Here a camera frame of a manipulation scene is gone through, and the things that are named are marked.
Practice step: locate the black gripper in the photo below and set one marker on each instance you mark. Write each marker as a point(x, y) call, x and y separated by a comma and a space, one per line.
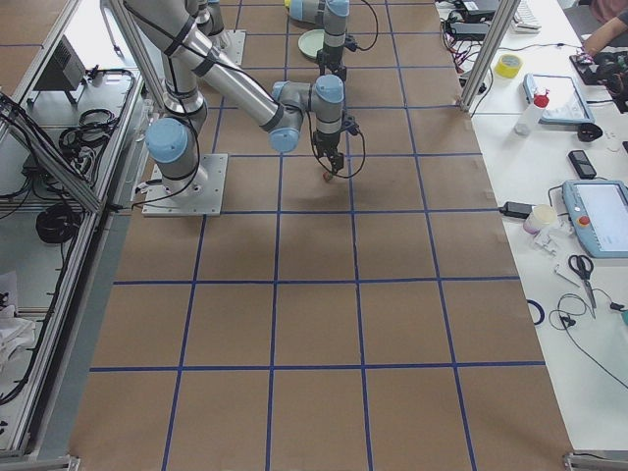
point(327, 142)
point(330, 55)

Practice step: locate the pale green plate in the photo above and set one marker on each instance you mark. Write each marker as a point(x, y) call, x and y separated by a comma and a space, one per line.
point(310, 43)

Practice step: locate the person's hand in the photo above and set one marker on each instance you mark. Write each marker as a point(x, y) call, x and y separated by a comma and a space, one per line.
point(591, 49)

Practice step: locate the yellow tape roll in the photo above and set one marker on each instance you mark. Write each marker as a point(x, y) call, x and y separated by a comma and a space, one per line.
point(508, 66)

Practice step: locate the clear bottle red cap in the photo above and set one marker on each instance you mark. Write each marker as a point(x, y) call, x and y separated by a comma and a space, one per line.
point(532, 115)

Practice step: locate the black power adapter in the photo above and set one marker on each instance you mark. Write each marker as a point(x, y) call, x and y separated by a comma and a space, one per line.
point(516, 210)

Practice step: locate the paper cup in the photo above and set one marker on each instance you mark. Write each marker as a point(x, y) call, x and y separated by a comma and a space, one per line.
point(541, 217)

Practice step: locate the far blue teach pendant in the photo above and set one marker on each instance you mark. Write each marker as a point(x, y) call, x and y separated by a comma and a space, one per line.
point(567, 103)

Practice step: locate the blue teach pendant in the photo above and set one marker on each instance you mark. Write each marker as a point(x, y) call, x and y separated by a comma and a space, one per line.
point(567, 103)
point(598, 212)

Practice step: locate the black phone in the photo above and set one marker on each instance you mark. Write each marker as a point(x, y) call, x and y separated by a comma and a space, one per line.
point(582, 164)

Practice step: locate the blue tape roll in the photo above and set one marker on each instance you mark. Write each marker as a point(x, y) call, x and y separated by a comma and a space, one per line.
point(540, 318)

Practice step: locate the near blue teach pendant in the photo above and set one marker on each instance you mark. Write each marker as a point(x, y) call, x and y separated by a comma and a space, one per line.
point(598, 212)

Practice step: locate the black scissors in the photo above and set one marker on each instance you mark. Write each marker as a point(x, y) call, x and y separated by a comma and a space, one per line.
point(583, 267)

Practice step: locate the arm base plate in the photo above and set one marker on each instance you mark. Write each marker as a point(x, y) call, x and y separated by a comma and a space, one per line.
point(231, 42)
point(204, 196)

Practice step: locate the aluminium frame post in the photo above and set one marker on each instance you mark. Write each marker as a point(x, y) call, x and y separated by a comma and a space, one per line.
point(500, 23)

